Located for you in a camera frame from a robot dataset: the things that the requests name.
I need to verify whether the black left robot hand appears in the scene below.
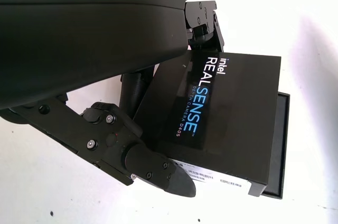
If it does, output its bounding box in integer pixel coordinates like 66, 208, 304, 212
0, 0, 226, 199

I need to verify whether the black RealSense box lid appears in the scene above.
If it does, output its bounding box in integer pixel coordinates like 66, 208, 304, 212
132, 49, 282, 198

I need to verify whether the black box base with insert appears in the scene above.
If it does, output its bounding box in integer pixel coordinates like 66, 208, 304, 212
260, 91, 291, 200

